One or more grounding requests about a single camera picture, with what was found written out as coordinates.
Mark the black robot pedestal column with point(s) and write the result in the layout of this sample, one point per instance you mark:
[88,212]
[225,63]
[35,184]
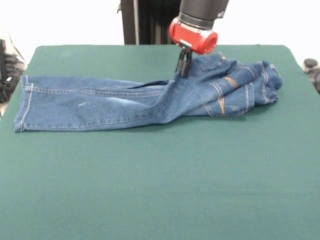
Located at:
[150,22]

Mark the dark green tablecloth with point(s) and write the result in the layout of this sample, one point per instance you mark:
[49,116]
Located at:
[150,175]

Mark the blue denim jeans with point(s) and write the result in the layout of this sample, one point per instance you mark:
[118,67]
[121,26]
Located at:
[100,105]

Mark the narrow black device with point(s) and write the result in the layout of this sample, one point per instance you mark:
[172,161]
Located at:
[2,60]

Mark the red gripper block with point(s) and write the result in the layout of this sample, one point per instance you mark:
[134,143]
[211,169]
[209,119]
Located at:
[192,37]

